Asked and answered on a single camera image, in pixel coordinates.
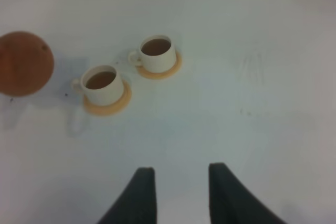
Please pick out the far orange saucer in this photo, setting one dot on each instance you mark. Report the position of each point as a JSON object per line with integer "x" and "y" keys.
{"x": 158, "y": 76}

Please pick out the brown clay teapot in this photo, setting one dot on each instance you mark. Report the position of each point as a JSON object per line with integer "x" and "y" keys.
{"x": 27, "y": 63}

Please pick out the near orange saucer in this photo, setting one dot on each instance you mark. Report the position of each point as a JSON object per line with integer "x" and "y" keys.
{"x": 111, "y": 109}

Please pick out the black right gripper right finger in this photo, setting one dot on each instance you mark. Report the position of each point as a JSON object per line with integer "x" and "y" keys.
{"x": 231, "y": 202}

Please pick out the far white teacup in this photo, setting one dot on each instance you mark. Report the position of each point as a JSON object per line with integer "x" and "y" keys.
{"x": 156, "y": 54}

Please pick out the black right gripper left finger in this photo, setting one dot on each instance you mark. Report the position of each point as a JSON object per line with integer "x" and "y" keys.
{"x": 137, "y": 203}

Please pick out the orange saucer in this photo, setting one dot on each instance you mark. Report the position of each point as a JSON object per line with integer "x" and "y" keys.
{"x": 111, "y": 109}
{"x": 158, "y": 76}

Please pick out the white teacup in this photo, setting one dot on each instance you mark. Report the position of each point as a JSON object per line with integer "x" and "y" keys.
{"x": 156, "y": 54}
{"x": 101, "y": 85}

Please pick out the near white teacup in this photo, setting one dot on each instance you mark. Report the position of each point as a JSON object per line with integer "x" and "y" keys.
{"x": 101, "y": 85}

